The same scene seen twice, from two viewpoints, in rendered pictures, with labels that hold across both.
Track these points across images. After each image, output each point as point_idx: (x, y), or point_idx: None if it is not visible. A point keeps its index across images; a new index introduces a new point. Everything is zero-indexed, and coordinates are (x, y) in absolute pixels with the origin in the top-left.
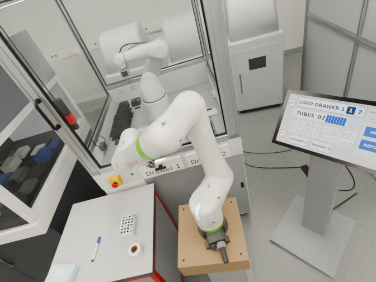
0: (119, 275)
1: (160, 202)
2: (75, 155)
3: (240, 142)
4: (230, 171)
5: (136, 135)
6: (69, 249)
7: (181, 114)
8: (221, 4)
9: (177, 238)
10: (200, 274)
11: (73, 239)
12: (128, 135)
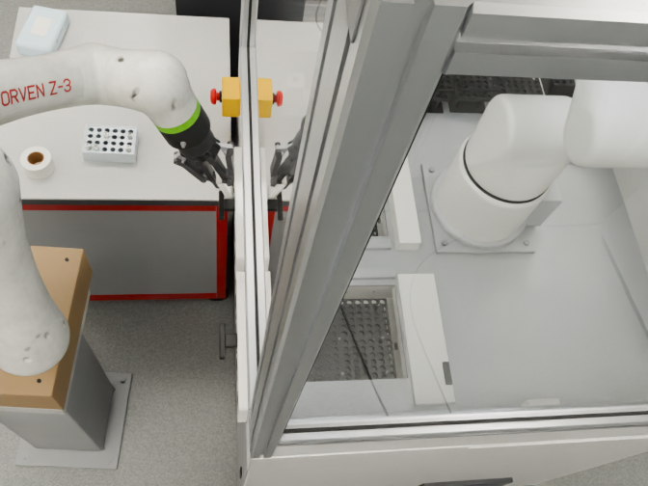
0: (3, 136)
1: (213, 228)
2: None
3: (249, 459)
4: (7, 362)
5: (140, 91)
6: (102, 36)
7: None
8: (292, 300)
9: (192, 287)
10: (121, 343)
11: (125, 38)
12: (135, 67)
